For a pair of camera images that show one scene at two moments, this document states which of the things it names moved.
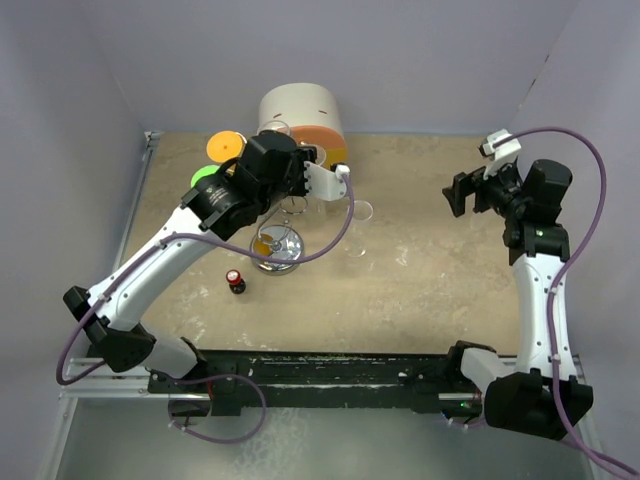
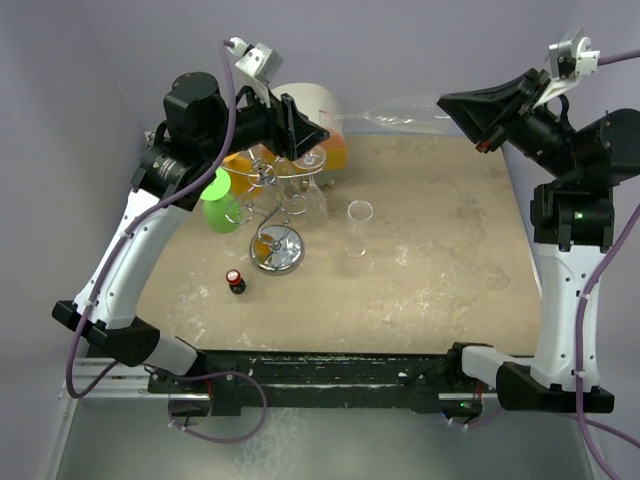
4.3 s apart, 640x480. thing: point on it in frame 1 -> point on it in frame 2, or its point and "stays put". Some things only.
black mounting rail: x=430 y=383 stays put
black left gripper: x=304 y=154 -> x=288 y=129
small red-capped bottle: x=237 y=285 stays put
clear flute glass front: x=362 y=212 stays put
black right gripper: x=474 y=182 -> x=483 y=113
